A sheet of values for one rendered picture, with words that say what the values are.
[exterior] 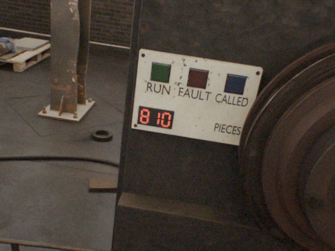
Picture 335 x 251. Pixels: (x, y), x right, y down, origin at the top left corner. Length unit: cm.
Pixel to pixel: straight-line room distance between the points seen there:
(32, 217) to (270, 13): 184
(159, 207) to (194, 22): 44
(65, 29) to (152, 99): 265
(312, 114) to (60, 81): 304
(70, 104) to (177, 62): 284
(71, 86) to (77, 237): 174
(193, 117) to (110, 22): 621
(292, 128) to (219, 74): 20
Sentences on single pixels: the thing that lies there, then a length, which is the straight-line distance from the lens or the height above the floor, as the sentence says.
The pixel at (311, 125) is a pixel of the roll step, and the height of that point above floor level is 120.
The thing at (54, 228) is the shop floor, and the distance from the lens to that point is 220.
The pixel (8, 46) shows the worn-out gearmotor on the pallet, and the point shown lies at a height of 26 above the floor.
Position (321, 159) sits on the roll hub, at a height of 116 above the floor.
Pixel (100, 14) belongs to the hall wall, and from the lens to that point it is 699.
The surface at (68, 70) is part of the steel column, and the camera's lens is 346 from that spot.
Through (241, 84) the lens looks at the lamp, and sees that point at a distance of 78.
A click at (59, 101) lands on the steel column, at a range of 359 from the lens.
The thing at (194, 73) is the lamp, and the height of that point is 121.
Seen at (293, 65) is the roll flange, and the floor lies 127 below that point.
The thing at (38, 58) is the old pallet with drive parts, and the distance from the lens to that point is 545.
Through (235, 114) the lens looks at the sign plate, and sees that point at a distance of 80.
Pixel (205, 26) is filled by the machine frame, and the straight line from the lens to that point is 77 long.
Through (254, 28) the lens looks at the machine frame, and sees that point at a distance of 78.
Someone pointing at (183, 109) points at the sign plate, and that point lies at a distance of 79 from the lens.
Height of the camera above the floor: 140
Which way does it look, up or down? 23 degrees down
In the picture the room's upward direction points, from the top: 8 degrees clockwise
